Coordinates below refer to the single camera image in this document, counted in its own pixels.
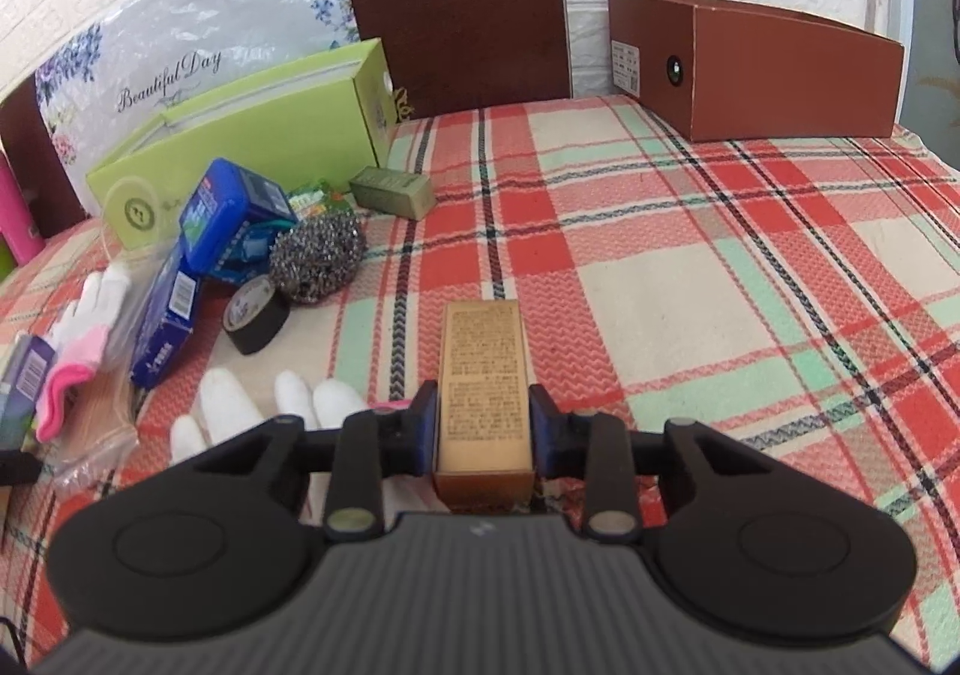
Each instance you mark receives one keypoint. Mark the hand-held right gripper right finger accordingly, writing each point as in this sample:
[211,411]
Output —
[541,431]

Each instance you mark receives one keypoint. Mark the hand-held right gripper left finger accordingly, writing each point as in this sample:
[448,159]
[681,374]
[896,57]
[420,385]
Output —
[424,424]

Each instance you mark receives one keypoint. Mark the gold rectangular box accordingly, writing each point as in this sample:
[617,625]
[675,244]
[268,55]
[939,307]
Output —
[484,390]

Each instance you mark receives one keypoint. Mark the steel wool scrubber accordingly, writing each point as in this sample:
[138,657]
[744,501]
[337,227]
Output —
[315,255]

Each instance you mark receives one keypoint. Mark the blue candy container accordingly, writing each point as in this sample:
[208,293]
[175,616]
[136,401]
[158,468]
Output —
[217,210]

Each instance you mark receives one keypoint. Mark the large light green box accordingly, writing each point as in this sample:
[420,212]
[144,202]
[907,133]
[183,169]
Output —
[262,127]

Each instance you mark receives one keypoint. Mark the black tape roll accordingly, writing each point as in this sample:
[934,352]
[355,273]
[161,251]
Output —
[259,330]

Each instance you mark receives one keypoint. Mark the red plaid blanket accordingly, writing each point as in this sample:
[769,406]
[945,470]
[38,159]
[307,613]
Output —
[675,270]

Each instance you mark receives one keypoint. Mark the small olive green box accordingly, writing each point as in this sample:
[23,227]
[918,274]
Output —
[390,191]

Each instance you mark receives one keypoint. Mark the small green printed packet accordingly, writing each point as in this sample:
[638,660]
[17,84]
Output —
[315,199]

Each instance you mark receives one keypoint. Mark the long blue box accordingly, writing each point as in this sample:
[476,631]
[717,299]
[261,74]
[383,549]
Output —
[165,330]

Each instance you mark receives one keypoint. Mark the clear plastic bag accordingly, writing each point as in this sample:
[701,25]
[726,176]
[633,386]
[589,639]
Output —
[97,435]

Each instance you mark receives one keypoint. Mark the white glove pink cuff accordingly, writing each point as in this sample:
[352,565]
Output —
[90,300]

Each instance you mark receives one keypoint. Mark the purple box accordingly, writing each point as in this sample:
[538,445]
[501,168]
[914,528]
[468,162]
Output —
[26,375]

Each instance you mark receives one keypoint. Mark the black flat object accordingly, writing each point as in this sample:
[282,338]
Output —
[19,466]

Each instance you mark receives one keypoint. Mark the dark brown wooden headboard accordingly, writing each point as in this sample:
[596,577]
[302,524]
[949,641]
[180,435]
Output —
[450,0]

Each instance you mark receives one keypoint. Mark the brown wooden box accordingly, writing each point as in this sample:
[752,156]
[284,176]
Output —
[787,75]

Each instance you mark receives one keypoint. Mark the pink bottle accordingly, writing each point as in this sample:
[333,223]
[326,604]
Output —
[15,217]

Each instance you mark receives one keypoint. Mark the floral plastic bedding bag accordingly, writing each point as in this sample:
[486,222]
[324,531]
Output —
[187,30]

